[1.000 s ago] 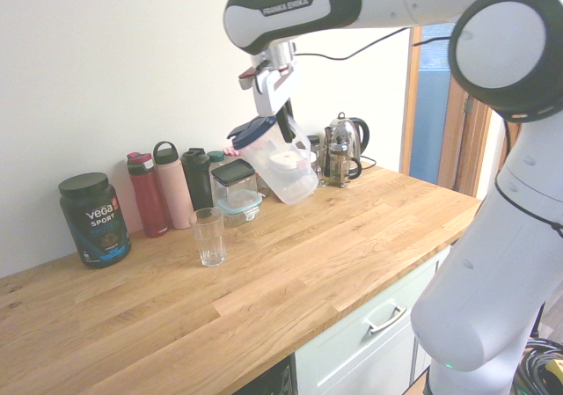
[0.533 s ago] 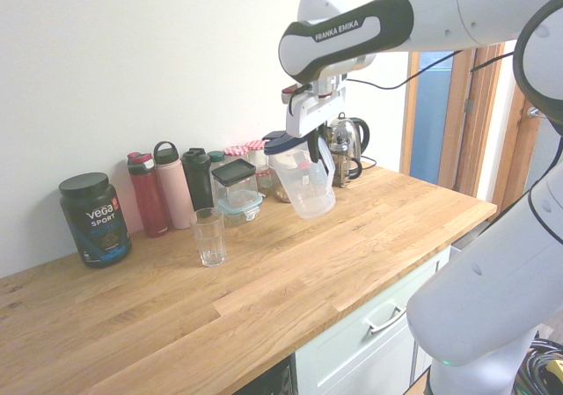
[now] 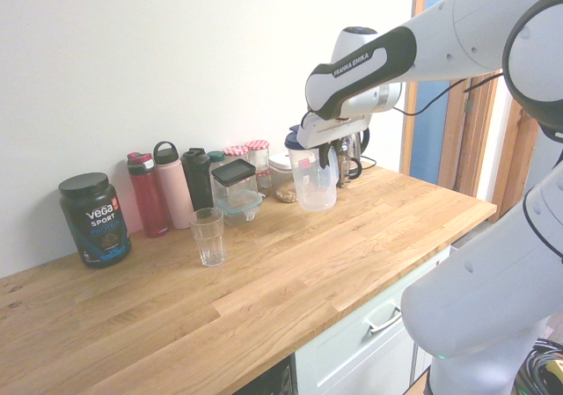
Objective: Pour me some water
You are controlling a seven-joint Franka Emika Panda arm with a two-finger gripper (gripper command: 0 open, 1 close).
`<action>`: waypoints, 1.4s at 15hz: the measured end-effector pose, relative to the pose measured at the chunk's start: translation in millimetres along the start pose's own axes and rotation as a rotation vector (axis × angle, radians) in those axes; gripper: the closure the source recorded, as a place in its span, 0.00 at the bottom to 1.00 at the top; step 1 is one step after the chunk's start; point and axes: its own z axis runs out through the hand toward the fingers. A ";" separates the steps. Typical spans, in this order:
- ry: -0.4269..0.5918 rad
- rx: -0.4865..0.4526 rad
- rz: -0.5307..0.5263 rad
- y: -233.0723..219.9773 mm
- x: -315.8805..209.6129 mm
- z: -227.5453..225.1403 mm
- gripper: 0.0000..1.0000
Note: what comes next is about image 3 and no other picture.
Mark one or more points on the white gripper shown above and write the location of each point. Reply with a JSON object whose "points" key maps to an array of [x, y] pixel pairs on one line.
{"points": [[330, 129]]}

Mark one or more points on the clear plastic pitcher blue lid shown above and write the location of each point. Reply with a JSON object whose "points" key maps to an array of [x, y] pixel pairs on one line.
{"points": [[314, 188]]}

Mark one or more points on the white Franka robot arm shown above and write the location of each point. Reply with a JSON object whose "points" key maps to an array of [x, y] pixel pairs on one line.
{"points": [[462, 30]]}

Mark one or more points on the pink water bottle black cap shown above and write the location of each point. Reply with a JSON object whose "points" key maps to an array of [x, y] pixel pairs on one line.
{"points": [[173, 192]]}

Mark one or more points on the red water bottle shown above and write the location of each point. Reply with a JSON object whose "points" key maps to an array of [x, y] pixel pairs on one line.
{"points": [[149, 201]]}

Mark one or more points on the clear container white red lid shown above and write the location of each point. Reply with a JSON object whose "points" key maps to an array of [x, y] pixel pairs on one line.
{"points": [[281, 164]]}

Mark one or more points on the small jar red checkered lid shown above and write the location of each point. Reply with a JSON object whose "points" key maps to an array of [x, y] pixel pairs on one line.
{"points": [[264, 184]]}

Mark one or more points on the square clear container black lid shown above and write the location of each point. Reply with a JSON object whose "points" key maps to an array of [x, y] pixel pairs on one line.
{"points": [[233, 173]]}

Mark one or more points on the glass container teal clip lid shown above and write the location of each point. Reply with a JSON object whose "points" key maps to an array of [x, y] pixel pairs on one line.
{"points": [[239, 208]]}

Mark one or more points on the blue door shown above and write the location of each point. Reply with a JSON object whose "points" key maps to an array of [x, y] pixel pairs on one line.
{"points": [[429, 140]]}

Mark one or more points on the clear bottle green lid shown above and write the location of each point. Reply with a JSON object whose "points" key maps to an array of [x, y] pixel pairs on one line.
{"points": [[216, 157]]}

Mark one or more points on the black shaker bottle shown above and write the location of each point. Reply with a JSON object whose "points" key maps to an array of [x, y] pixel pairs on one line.
{"points": [[198, 184]]}

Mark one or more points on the clear ribbed drinking glass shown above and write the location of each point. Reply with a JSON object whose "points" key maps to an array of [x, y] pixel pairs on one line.
{"points": [[211, 241]]}

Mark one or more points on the pale cabinet drawer front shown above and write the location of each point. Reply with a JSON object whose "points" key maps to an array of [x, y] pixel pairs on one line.
{"points": [[352, 360]]}

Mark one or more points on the black dishwasher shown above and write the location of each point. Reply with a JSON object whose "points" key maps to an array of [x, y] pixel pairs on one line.
{"points": [[272, 379]]}

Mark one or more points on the black Vega protein tub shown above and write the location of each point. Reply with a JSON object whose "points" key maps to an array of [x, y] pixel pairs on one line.
{"points": [[99, 223]]}

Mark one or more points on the wooden door frame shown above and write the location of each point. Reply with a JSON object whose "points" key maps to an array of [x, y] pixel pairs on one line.
{"points": [[466, 148]]}

